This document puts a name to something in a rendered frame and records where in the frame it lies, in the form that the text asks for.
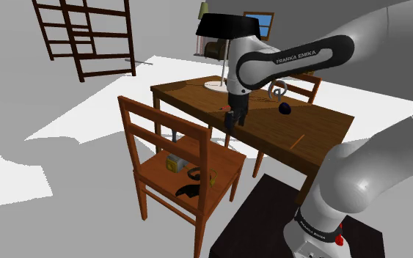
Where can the yellow grey box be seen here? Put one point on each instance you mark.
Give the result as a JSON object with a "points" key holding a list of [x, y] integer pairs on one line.
{"points": [[175, 164]]}

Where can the brown wooden chair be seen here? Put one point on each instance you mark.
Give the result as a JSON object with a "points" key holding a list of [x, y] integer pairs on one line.
{"points": [[163, 171], [306, 89]]}

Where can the green shade floor lamp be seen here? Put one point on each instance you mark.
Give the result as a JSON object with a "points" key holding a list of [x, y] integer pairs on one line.
{"points": [[203, 12]]}

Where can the small red object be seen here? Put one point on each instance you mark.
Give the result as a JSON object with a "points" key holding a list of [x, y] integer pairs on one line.
{"points": [[224, 107]]}

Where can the blue window with wooden frame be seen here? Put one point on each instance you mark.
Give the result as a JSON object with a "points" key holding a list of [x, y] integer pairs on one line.
{"points": [[265, 23]]}

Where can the dark blue round object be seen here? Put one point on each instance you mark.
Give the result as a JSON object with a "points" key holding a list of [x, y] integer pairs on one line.
{"points": [[284, 108]]}

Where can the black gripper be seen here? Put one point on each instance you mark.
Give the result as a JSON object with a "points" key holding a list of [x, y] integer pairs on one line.
{"points": [[239, 101]]}

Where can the orange pencil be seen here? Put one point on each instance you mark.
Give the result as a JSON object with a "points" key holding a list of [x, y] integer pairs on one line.
{"points": [[296, 142]]}

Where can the black shade table lamp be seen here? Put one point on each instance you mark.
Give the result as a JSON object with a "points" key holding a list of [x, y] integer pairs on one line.
{"points": [[227, 26]]}

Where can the dark brown ladder shelf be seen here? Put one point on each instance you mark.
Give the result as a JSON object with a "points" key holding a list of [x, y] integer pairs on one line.
{"points": [[84, 39]]}

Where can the dark robot stand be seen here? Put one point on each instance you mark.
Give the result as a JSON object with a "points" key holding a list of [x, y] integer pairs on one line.
{"points": [[259, 221]]}

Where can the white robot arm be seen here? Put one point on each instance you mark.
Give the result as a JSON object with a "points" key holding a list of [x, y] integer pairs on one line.
{"points": [[367, 178]]}

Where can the brown armchair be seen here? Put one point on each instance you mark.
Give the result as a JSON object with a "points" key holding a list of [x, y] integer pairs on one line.
{"points": [[215, 48]]}

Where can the brown wooden table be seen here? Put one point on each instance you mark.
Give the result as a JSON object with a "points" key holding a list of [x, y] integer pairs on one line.
{"points": [[277, 125]]}

